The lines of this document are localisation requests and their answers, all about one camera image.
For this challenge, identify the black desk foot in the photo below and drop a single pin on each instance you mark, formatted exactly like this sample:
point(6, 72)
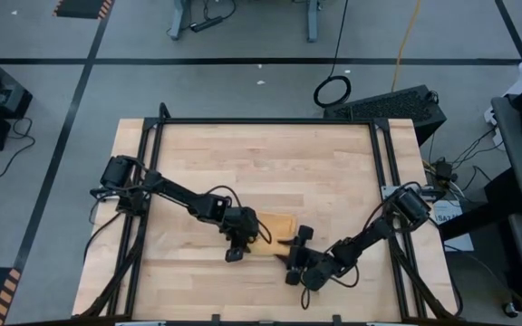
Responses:
point(478, 222)

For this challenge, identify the black aluminium table frame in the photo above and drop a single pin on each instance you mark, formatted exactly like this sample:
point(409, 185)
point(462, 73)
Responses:
point(265, 121)

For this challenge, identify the yellow waffle towel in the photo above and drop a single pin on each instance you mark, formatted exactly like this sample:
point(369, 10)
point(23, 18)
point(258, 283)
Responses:
point(279, 224)

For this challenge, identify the black perforated computer tower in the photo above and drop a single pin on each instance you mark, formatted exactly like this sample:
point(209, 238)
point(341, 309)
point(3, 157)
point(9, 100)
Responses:
point(388, 108)

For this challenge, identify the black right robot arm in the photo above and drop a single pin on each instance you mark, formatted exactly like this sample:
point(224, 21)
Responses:
point(365, 235)

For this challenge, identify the white labelled box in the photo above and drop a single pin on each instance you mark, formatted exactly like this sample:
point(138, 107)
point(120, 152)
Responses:
point(449, 215)

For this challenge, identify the black power strip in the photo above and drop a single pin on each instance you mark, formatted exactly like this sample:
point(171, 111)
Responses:
point(206, 23)

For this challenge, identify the white power strip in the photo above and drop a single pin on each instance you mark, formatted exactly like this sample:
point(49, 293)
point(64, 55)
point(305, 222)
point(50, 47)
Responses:
point(490, 117)

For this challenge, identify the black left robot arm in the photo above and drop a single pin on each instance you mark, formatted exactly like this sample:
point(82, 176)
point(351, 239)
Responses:
point(179, 197)

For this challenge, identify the grey desk leg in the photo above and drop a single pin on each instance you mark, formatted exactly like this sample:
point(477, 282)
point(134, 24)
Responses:
point(312, 22)
point(179, 20)

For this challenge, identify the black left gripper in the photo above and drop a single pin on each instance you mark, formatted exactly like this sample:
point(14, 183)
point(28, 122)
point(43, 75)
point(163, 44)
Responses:
point(240, 226)

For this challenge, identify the black caster wheel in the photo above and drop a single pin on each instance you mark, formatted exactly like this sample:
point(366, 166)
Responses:
point(510, 310)

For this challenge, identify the black power adapter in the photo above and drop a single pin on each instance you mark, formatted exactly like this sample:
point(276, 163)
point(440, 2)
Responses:
point(443, 170)

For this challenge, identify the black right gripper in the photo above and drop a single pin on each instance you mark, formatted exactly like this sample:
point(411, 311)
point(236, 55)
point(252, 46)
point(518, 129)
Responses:
point(311, 269)

